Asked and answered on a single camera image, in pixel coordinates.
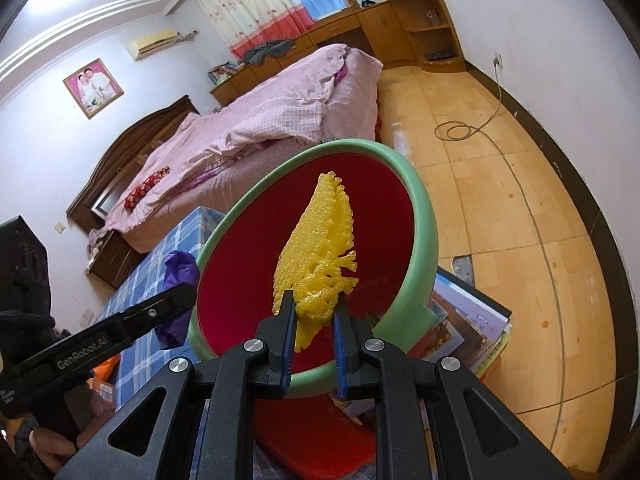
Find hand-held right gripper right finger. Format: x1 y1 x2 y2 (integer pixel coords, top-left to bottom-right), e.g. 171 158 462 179
332 301 576 480

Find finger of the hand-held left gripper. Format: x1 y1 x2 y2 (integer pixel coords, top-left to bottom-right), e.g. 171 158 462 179
0 282 198 418

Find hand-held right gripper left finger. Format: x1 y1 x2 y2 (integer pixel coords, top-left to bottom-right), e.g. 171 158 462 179
52 289 297 480

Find green-rimmed red bin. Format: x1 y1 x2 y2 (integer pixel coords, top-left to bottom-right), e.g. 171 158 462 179
187 138 440 400

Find yellow foam fruit net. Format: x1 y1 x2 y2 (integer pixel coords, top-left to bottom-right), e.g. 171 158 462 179
272 172 361 353

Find person's left hand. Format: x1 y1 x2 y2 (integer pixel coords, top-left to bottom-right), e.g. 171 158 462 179
30 430 78 477

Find orange packet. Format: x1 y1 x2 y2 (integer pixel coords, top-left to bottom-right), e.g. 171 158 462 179
87 355 121 406

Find blue plaid tablecloth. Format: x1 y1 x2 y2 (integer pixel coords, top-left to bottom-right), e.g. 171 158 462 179
87 206 228 411

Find crumpled white cloth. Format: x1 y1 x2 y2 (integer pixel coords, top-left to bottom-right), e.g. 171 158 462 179
86 230 108 260

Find dark wooden nightstand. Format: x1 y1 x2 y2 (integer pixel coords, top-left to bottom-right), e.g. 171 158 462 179
87 227 146 291

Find red plastic stool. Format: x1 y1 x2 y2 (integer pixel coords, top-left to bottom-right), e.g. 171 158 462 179
252 397 383 480

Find purple plastic bag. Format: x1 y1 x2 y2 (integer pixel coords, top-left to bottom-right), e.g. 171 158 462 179
157 250 201 350

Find stack of picture books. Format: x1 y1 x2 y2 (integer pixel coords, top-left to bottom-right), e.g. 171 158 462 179
350 267 513 421

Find red floral pillow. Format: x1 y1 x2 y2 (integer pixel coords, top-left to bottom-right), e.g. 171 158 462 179
122 166 172 211

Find dark wooden headboard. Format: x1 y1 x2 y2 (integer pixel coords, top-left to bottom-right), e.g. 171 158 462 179
66 95 201 233

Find bed with pink mattress cover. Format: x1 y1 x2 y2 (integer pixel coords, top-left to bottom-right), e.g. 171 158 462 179
67 45 386 256

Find pink checked duvet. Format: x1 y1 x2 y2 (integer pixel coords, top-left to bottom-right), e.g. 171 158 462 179
102 44 385 233

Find row of books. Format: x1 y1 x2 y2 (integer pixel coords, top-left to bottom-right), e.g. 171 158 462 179
207 61 246 86

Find grey clothes pile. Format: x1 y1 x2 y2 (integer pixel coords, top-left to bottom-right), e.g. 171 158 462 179
242 38 296 67

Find long wooden desk cabinet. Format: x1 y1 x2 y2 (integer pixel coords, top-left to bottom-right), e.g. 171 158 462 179
209 0 416 108

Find cream and red curtain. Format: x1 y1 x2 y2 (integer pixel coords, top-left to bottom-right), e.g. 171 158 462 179
191 0 317 61

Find wooden corner shelf unit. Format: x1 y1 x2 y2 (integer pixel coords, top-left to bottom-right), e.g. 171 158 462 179
390 0 466 73

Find framed wall photo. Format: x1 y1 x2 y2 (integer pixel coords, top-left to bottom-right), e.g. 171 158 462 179
62 58 125 120

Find wall air conditioner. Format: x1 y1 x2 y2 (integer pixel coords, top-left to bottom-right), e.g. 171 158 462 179
125 28 182 60

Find floor cable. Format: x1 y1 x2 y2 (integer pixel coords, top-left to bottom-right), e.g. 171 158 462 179
432 62 576 453

